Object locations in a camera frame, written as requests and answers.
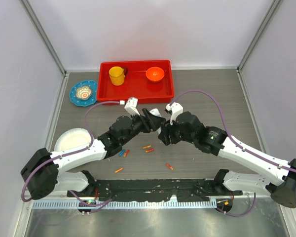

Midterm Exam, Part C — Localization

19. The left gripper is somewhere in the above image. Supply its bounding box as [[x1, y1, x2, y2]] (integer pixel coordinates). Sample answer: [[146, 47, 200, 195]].
[[120, 109, 165, 145]]

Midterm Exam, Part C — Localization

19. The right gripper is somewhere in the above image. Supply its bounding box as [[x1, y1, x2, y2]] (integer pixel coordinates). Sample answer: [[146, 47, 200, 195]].
[[159, 118, 196, 146]]

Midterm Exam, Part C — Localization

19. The white remote control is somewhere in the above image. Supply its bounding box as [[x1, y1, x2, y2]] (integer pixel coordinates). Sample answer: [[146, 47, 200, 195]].
[[149, 108, 162, 118]]

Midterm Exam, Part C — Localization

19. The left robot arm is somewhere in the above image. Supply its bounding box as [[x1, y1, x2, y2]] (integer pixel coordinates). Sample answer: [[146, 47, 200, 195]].
[[20, 108, 166, 202]]

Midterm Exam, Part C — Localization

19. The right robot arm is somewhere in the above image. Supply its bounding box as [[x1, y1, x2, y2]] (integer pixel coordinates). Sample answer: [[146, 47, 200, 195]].
[[158, 110, 296, 208]]

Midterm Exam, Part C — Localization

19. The orange battery right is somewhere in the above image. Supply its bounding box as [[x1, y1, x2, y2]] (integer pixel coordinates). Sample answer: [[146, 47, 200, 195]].
[[165, 163, 174, 170]]

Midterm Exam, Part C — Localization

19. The red plastic tray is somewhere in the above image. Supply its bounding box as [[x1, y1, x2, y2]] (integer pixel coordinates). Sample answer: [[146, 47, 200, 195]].
[[97, 60, 175, 104]]

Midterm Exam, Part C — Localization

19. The blue battery near left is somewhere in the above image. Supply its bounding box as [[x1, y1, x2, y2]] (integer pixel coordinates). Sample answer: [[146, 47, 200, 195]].
[[119, 149, 126, 157]]

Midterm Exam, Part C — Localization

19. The orange bowl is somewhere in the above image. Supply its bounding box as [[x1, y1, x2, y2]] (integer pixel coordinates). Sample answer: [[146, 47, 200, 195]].
[[146, 67, 165, 82]]

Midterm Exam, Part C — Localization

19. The yellow mug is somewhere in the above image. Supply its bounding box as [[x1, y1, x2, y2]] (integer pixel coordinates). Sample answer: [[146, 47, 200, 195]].
[[109, 66, 128, 86]]

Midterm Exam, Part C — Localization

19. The small patterned bowl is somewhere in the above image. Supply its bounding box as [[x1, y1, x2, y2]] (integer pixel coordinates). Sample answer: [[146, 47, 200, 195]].
[[75, 85, 92, 100]]

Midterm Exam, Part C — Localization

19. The blue dotted plate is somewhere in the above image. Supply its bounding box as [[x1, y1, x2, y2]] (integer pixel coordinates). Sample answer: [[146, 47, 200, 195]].
[[69, 80, 98, 107]]

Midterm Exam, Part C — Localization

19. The white paper plate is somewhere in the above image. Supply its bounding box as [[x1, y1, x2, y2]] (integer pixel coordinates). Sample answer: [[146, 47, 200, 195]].
[[54, 128, 91, 152]]

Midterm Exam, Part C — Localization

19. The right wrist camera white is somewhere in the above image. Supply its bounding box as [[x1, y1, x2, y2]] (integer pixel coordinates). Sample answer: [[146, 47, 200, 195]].
[[165, 102, 184, 125]]

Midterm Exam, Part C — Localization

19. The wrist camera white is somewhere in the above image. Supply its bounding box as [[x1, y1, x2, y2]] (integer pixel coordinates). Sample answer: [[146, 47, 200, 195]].
[[165, 102, 184, 125], [124, 97, 140, 116]]

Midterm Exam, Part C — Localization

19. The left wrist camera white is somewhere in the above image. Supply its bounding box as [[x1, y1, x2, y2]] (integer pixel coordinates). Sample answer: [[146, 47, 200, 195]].
[[124, 97, 140, 116]]

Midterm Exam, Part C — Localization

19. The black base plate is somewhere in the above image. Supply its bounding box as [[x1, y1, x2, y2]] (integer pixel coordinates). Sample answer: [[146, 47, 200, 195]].
[[76, 179, 243, 202]]

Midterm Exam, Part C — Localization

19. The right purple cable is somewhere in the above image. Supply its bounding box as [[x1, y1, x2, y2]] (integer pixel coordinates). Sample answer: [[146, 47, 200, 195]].
[[169, 89, 296, 218]]

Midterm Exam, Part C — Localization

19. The purple cable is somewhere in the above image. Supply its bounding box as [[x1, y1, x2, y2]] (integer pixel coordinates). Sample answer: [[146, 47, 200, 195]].
[[21, 100, 126, 215], [169, 89, 296, 218]]

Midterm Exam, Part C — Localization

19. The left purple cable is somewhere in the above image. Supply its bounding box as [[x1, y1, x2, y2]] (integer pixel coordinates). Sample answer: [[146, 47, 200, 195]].
[[21, 100, 126, 215]]

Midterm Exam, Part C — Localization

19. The white slotted cable duct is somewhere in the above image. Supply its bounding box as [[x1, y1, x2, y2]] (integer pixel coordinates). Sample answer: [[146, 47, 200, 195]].
[[32, 199, 217, 210]]

